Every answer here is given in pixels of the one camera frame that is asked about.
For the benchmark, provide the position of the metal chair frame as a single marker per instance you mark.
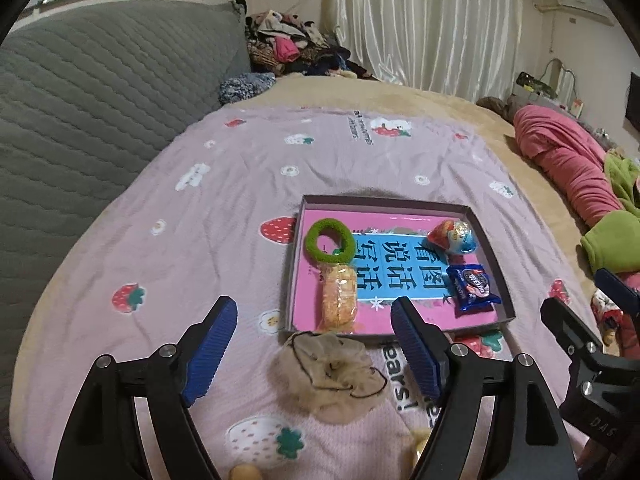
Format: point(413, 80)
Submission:
point(561, 80)

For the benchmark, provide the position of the small tan egg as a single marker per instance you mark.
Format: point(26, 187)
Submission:
point(245, 472)

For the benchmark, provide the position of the white wall air conditioner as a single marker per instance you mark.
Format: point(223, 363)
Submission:
point(597, 10)

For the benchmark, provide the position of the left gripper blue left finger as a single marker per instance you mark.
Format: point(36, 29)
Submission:
point(102, 437)

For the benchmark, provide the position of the orange rice cracker packet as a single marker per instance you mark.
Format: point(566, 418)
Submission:
point(339, 297)

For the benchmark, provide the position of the yellow rice cracker packet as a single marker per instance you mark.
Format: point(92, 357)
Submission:
point(420, 440)

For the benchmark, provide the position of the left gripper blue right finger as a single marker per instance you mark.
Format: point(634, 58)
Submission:
point(526, 438)

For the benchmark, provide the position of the blue Oreo cookie packet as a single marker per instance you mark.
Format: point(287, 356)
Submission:
point(472, 286)

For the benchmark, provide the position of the white satin curtain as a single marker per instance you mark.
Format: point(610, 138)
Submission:
point(464, 48)

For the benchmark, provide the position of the green fuzzy hair scrunchie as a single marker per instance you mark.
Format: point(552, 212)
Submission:
point(329, 241)

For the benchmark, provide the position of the grey quilted headboard cover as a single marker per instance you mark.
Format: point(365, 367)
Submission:
point(110, 122)

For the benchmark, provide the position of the pile of assorted clothes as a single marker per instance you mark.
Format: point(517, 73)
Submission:
point(284, 44)

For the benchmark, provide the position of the pink and blue book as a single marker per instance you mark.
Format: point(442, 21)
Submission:
point(393, 259)

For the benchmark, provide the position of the blue surprise egg toy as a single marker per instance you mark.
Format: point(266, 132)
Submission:
point(453, 236)

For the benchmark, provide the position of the green fleece garment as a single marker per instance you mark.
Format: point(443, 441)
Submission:
point(613, 243)

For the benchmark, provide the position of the pink strawberry print blanket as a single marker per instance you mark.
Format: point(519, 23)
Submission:
point(225, 259)

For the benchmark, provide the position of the blue floral pillow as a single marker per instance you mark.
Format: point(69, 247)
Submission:
point(245, 86)

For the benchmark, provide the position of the shallow grey cardboard tray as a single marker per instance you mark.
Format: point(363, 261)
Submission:
point(484, 255)

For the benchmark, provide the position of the beige mesh hair scrunchie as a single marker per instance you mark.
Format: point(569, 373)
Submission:
point(331, 377)

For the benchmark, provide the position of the pink rolled quilt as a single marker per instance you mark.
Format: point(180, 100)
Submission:
point(569, 157)

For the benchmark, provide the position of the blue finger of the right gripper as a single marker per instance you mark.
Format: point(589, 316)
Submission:
point(626, 298)
point(569, 332)

